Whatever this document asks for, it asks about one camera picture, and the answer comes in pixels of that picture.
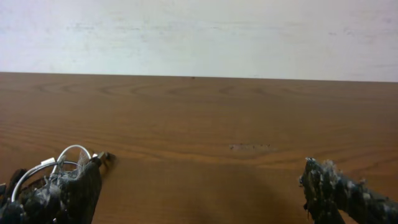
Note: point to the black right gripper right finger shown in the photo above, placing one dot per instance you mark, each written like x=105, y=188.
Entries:
x=328, y=192

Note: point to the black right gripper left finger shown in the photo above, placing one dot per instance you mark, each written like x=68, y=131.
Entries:
x=66, y=196

